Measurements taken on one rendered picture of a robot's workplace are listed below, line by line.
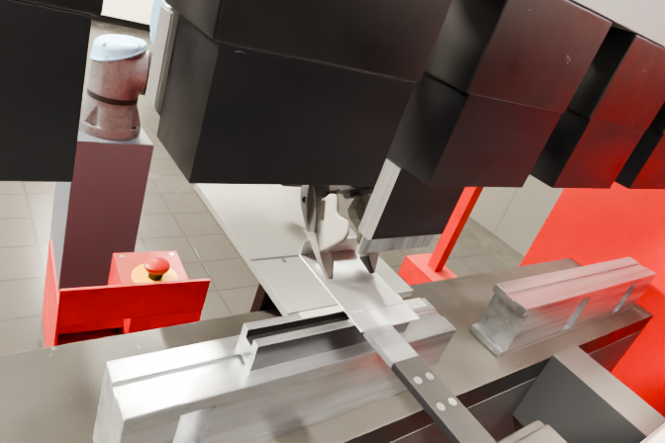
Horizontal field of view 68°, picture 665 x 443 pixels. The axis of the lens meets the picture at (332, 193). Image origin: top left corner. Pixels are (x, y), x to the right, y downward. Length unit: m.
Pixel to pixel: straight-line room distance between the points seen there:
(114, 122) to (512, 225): 2.93
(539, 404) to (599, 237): 0.51
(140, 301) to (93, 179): 0.62
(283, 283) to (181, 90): 0.28
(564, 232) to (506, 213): 2.38
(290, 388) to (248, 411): 0.04
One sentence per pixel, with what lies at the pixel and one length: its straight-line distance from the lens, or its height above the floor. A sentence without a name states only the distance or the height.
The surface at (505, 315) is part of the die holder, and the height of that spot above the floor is 0.93.
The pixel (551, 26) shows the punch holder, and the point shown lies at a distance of 0.43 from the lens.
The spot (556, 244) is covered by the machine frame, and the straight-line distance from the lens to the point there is 1.36.
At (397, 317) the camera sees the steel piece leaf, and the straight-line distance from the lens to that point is 0.55.
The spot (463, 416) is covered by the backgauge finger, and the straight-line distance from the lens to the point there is 0.48.
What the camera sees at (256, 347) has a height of 1.00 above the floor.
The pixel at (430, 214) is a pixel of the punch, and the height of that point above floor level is 1.13.
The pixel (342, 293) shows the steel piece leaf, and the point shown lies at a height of 1.00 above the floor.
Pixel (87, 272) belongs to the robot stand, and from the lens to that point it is 1.50.
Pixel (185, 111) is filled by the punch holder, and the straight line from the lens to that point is 0.29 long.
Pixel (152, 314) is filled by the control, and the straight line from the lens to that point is 0.78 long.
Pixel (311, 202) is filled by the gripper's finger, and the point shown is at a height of 1.07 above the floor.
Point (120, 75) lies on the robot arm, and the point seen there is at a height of 0.93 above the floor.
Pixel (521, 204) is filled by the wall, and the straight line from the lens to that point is 3.65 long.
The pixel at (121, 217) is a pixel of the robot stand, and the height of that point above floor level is 0.56.
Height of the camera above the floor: 1.30
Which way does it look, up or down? 23 degrees down
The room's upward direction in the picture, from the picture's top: 20 degrees clockwise
